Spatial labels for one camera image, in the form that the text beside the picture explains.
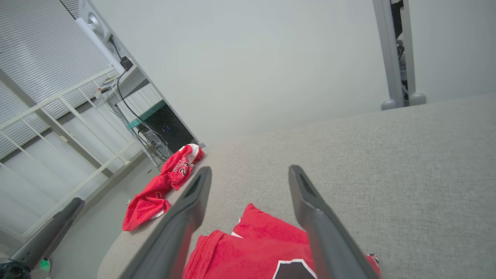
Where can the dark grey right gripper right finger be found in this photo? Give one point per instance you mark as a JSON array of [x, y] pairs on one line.
[[329, 240]]

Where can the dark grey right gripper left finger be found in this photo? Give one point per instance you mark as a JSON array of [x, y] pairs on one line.
[[174, 240]]

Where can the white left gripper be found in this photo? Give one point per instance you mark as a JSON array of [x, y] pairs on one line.
[[15, 271]]

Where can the red Bulls shorts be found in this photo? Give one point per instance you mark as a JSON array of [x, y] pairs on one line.
[[147, 205]]

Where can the red basketball jersey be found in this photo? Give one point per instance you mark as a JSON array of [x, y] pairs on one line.
[[252, 248]]

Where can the silver computer case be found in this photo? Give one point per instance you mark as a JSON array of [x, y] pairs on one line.
[[153, 145]]

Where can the black computer tower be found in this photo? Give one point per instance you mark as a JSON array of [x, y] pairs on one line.
[[170, 128]]

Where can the green shelf board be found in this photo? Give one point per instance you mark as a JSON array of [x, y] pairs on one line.
[[145, 115]]

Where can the white metal railing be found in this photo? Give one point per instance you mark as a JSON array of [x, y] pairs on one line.
[[58, 97]]

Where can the white desk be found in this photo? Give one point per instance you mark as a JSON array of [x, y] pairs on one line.
[[131, 81]]

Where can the black power adapter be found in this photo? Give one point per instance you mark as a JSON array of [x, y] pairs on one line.
[[126, 63]]

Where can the white window blinds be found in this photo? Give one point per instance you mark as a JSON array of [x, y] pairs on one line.
[[35, 38]]

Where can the white cylindrical tube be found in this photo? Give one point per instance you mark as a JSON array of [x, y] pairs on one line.
[[100, 44]]

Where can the grey partition post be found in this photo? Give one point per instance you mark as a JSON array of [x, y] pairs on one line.
[[387, 46], [409, 58]]

